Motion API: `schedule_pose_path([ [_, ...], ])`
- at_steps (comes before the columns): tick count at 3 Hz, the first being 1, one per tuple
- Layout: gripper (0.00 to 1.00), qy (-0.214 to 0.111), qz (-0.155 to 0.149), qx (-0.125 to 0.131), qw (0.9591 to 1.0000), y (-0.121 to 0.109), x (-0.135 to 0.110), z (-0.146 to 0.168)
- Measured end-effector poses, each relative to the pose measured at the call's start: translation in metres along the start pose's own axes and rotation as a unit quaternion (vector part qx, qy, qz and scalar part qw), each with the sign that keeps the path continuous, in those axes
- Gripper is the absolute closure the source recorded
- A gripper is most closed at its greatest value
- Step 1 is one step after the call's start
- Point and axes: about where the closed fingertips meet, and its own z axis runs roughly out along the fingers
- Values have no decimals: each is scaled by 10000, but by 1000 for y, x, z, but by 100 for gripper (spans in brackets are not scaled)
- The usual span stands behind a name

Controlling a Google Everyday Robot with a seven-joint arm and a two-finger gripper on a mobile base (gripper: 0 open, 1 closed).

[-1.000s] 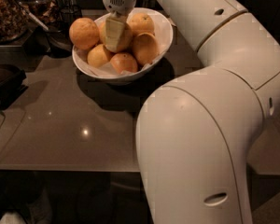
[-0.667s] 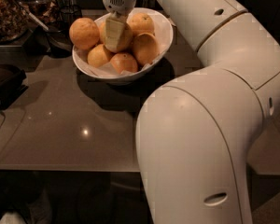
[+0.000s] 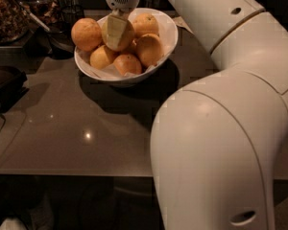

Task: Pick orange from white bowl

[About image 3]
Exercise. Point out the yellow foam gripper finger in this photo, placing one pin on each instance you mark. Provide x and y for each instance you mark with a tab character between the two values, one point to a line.
117	24

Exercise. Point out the yellowish green top orange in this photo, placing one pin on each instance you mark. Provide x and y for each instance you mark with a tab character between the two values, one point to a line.
126	40

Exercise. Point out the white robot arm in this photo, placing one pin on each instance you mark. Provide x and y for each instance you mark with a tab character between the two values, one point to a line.
214	142

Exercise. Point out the orange at bowl back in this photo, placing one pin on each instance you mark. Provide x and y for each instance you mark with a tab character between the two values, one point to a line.
145	23

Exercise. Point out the orange on bowl rim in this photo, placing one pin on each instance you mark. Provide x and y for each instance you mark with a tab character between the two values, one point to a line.
86	34

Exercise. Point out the orange at bowl front-left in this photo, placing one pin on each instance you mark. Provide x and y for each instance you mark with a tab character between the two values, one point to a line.
102	57

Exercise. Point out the orange at bowl front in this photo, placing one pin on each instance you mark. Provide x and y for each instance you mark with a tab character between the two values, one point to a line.
128	64

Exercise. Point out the orange at bowl right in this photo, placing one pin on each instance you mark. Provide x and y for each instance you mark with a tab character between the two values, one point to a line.
149	49

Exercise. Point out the white ceramic bowl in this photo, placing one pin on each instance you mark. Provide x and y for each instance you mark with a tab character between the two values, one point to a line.
168	34

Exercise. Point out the crumpled beige napkin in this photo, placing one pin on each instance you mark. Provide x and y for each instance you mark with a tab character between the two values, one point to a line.
181	23

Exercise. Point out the large glass snack jar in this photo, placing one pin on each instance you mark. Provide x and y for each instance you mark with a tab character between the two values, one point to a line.
13	21

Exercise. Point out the black device on left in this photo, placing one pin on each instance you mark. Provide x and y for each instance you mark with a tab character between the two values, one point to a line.
11	86

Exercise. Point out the black wire mesh cup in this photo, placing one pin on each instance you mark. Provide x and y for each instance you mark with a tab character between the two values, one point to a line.
71	14

